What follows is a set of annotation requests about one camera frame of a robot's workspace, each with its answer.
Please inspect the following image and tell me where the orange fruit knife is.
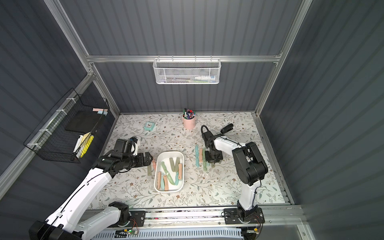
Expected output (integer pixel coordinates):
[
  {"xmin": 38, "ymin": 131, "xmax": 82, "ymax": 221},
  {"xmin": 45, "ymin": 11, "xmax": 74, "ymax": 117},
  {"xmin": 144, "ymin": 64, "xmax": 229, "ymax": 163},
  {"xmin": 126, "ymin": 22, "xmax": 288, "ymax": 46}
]
[{"xmin": 199, "ymin": 149, "xmax": 203, "ymax": 164}]

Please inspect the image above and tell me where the green fruit knife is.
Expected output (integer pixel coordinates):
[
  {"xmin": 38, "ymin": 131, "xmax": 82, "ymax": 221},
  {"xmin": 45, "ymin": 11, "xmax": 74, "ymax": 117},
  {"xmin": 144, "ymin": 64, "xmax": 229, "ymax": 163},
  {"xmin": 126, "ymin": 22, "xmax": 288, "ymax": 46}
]
[{"xmin": 202, "ymin": 149, "xmax": 208, "ymax": 171}]

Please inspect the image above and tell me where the pink fruit knife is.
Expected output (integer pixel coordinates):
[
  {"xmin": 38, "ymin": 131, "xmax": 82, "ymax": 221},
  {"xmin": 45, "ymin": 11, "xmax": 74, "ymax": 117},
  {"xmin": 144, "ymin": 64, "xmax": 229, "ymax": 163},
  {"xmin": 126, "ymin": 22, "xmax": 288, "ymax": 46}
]
[{"xmin": 152, "ymin": 160, "xmax": 157, "ymax": 171}]

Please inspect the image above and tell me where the teal fruit knife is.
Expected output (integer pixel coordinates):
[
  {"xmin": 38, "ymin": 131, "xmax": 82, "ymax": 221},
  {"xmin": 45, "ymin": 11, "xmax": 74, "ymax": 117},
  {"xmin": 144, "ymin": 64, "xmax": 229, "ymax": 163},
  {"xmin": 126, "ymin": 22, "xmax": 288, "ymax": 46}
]
[{"xmin": 195, "ymin": 145, "xmax": 200, "ymax": 168}]

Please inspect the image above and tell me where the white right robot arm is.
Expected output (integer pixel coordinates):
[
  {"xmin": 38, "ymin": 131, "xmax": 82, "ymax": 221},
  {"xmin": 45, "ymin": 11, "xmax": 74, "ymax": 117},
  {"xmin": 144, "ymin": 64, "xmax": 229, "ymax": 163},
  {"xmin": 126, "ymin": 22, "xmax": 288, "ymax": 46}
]
[{"xmin": 205, "ymin": 135, "xmax": 269, "ymax": 224}]

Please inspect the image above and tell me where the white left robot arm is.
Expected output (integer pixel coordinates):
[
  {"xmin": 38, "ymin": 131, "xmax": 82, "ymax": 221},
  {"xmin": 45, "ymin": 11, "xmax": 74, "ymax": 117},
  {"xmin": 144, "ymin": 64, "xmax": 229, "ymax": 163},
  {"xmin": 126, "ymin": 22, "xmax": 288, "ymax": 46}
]
[{"xmin": 29, "ymin": 151, "xmax": 153, "ymax": 240}]

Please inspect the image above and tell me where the white oval storage box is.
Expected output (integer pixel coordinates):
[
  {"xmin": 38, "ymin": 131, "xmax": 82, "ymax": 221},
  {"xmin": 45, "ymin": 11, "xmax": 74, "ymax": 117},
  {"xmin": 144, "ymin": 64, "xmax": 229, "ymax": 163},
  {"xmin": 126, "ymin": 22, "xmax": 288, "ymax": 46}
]
[{"xmin": 154, "ymin": 151, "xmax": 185, "ymax": 193}]

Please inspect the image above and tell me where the black stapler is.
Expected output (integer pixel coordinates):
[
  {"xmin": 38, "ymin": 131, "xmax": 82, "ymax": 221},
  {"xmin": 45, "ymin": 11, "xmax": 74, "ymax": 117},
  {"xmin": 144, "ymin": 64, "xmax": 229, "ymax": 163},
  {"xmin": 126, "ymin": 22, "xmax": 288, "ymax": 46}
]
[{"xmin": 221, "ymin": 124, "xmax": 234, "ymax": 135}]

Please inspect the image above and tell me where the pink pen cup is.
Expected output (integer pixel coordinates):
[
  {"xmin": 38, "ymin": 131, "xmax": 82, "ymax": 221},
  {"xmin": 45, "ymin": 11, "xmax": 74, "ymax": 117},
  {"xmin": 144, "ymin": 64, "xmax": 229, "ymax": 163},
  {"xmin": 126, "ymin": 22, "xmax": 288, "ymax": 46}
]
[{"xmin": 183, "ymin": 117, "xmax": 196, "ymax": 130}]

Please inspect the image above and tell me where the yellow highlighter pack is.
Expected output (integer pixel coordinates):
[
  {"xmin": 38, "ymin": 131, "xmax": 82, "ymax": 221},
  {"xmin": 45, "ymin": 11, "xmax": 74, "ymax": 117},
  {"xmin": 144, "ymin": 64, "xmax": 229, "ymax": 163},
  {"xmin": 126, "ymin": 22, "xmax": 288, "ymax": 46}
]
[{"xmin": 77, "ymin": 133, "xmax": 94, "ymax": 159}]

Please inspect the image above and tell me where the black notebook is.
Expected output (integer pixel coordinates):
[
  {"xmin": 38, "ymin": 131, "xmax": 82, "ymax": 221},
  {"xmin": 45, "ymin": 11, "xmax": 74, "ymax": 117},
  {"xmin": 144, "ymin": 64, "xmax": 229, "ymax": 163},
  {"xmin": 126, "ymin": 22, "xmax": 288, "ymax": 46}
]
[{"xmin": 65, "ymin": 111, "xmax": 105, "ymax": 134}]

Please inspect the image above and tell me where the black wire wall basket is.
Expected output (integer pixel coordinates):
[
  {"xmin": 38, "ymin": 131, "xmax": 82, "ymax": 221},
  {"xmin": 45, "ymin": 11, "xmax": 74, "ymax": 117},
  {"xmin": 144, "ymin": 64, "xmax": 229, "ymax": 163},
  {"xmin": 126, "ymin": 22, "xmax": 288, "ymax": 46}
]
[{"xmin": 24, "ymin": 89, "xmax": 110, "ymax": 164}]

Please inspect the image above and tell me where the white wire mesh basket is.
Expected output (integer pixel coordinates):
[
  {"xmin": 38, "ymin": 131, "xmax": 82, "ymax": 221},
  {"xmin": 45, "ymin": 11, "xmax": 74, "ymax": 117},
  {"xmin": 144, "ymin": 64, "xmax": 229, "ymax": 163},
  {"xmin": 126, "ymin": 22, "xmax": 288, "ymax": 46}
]
[{"xmin": 153, "ymin": 59, "xmax": 222, "ymax": 85}]

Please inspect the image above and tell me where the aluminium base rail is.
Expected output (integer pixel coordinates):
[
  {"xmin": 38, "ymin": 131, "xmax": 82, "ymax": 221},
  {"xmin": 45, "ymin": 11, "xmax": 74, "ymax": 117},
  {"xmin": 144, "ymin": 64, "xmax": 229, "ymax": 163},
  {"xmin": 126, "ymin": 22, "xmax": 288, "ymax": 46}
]
[{"xmin": 133, "ymin": 205, "xmax": 307, "ymax": 229}]

